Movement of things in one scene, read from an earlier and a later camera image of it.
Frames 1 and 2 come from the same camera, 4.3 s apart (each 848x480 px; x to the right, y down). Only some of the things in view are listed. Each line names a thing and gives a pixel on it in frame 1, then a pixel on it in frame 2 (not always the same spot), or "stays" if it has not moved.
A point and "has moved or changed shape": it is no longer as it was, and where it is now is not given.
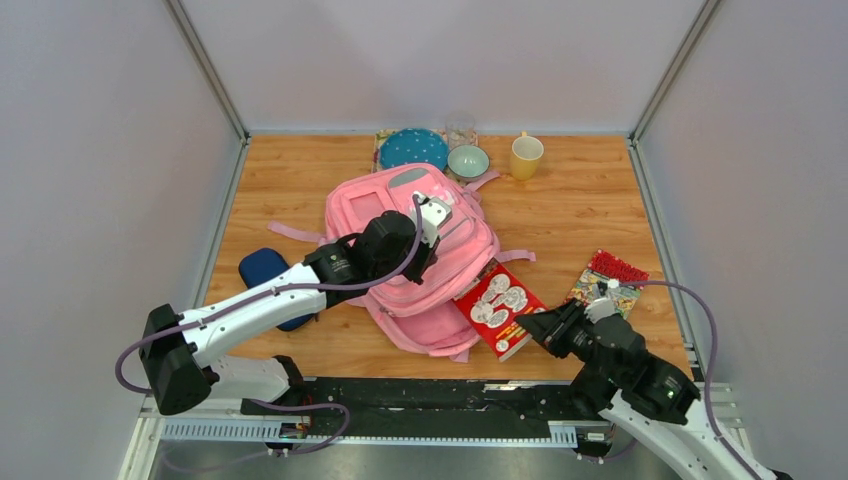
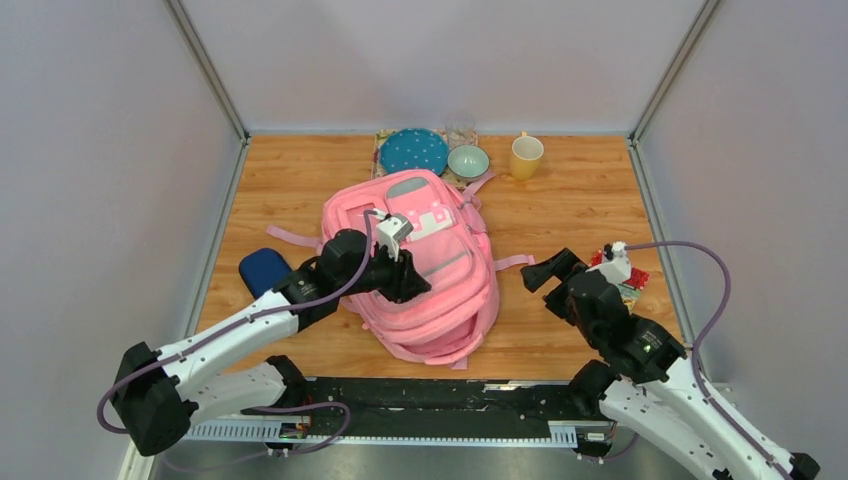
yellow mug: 525,154 stays
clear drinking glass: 461,130 stays
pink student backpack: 371,221 has moved or changed shape
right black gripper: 551,326 to 557,266
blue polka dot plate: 413,146 stays
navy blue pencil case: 259,264 stays
